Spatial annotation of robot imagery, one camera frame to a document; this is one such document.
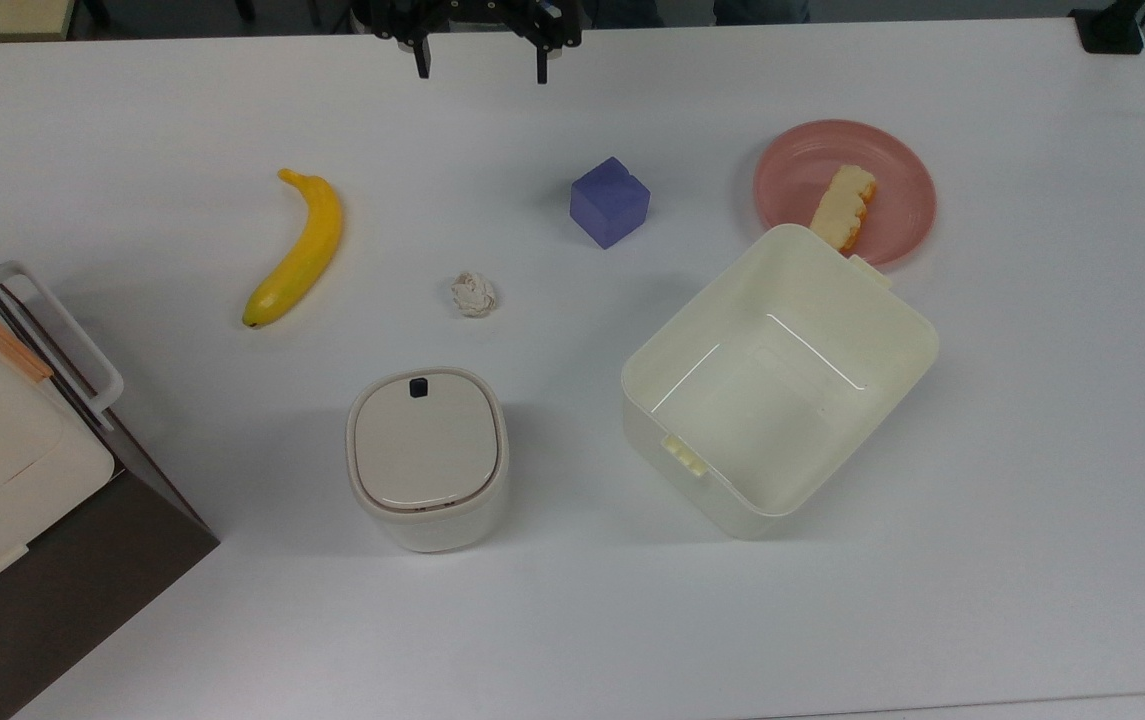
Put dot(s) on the black stand base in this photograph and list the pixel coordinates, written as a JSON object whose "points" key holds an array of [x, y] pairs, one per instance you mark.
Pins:
{"points": [[1112, 28]]}

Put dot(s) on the cream trash can with lid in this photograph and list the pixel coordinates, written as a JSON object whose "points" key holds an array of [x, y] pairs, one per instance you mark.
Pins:
{"points": [[427, 455]]}

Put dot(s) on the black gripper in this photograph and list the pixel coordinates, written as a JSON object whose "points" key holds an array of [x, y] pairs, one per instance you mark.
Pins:
{"points": [[472, 10]]}

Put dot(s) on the dark brown drawer cabinet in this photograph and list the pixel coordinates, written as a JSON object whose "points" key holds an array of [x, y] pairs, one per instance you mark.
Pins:
{"points": [[82, 560]]}

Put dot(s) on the bread slice with orange crust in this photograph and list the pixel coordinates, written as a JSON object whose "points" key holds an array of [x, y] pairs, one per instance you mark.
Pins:
{"points": [[844, 208]]}

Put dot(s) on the crumpled white paper ball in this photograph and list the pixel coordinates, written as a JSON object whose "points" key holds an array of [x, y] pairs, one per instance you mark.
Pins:
{"points": [[473, 294]]}

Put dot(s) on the yellow banana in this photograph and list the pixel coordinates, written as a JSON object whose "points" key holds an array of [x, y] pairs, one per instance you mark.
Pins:
{"points": [[307, 250]]}

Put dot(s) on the pink plastic plate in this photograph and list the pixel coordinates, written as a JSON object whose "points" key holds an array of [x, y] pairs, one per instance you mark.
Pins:
{"points": [[887, 180]]}

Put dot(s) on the purple cube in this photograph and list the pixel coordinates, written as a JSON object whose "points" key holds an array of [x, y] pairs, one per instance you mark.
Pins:
{"points": [[610, 203]]}

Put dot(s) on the cream open plastic box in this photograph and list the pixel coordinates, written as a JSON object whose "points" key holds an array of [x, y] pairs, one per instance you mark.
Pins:
{"points": [[782, 390]]}

